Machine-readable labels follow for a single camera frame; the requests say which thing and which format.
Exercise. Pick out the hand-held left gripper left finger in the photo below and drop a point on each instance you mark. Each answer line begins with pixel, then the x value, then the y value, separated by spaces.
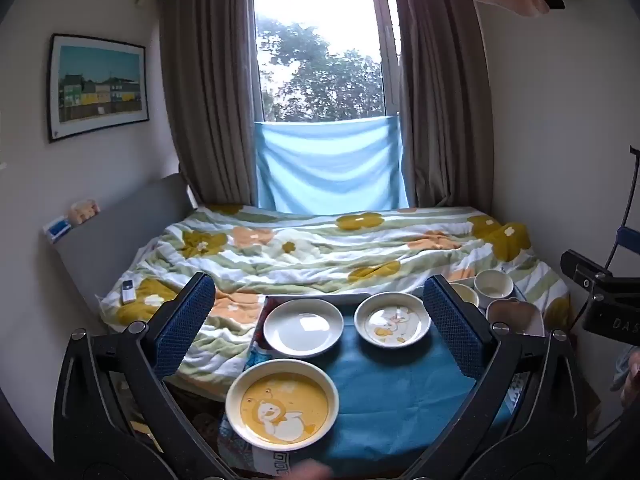
pixel 181 325

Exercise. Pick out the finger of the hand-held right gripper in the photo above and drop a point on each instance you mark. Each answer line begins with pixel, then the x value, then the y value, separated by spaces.
pixel 582 266

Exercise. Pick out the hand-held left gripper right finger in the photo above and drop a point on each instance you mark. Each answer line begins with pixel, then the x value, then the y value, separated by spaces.
pixel 452 327

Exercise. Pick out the person's right hand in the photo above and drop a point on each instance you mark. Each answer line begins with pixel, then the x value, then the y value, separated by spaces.
pixel 633 382

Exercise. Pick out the cream bowl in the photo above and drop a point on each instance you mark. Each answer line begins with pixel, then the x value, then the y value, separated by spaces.
pixel 494 287
pixel 464 294

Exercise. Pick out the light blue clothing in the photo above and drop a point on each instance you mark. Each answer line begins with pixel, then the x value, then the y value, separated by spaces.
pixel 622 367

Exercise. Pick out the white duck print plate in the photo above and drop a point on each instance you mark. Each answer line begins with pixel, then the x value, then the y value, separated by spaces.
pixel 392 321

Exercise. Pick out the white remote control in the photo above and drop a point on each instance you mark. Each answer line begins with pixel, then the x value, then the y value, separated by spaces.
pixel 128 291

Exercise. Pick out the teal cloth mat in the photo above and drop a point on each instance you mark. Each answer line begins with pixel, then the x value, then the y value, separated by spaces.
pixel 390 395

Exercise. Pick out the grey headboard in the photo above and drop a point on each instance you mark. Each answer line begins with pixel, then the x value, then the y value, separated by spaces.
pixel 120 240

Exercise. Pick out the plain white plate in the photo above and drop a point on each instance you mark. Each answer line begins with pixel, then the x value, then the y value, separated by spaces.
pixel 303 329

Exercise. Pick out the orange bear print plate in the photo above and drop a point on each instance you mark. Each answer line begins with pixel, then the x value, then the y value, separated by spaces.
pixel 282 405

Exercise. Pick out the plush toy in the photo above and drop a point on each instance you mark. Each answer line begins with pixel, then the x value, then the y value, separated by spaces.
pixel 85 211

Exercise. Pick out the floral quilt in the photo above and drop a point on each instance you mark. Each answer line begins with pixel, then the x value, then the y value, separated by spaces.
pixel 320 252

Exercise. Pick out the blue and white box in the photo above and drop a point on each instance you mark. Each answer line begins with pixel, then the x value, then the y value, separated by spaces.
pixel 57 230

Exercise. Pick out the light blue hanging cloth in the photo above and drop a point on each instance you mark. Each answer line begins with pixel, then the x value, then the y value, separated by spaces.
pixel 327 165

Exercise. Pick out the brown curtain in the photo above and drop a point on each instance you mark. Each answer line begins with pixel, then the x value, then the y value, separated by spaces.
pixel 440 90
pixel 207 90

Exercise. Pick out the framed picture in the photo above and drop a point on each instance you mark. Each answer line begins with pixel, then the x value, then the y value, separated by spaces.
pixel 97 85

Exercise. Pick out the window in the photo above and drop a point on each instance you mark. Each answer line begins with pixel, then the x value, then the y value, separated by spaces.
pixel 320 50

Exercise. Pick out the black metal frame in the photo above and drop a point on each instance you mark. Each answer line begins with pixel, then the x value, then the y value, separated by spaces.
pixel 629 210

